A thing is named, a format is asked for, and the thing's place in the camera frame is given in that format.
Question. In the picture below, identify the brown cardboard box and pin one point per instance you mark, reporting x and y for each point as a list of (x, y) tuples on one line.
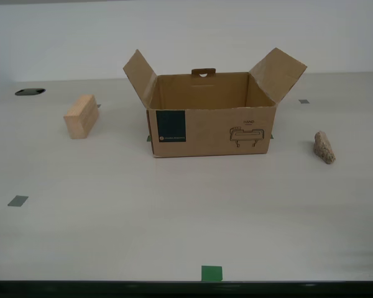
[(211, 133)]

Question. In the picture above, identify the light wooden block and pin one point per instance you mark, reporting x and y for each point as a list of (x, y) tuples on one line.
[(80, 121)]

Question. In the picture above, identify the speckled granite rock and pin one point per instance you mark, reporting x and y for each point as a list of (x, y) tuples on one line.
[(324, 147)]

